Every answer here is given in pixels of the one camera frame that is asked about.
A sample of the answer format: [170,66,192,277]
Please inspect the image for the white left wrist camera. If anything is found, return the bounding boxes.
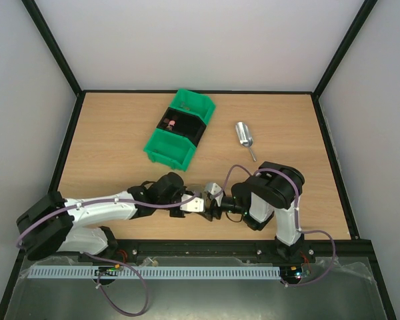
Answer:
[179,194,205,213]

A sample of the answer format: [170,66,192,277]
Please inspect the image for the silver metal scoop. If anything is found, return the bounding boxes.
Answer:
[235,121,257,162]

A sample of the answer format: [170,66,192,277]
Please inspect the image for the white round jar lid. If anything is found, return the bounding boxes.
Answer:
[187,183,205,198]

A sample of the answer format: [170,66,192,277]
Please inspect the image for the black bin with lollipops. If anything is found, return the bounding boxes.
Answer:
[157,107,207,147]

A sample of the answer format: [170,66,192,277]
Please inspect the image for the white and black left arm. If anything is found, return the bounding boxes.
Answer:
[16,172,195,261]

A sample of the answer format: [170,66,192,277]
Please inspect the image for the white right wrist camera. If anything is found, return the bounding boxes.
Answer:
[204,182,223,200]

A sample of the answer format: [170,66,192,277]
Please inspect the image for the green bin with star candies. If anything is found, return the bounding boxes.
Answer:
[169,89,216,125]

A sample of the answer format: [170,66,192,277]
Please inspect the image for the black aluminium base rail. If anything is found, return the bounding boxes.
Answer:
[98,239,377,265]

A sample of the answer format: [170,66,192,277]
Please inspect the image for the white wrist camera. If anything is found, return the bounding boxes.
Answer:
[179,194,205,213]
[204,182,223,200]

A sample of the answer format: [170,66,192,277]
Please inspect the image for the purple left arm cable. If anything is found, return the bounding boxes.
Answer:
[16,193,201,316]

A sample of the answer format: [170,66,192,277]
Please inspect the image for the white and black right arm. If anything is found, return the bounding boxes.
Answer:
[205,161,305,261]

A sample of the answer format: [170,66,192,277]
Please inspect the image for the light blue slotted cable duct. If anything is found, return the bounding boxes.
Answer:
[27,265,281,280]

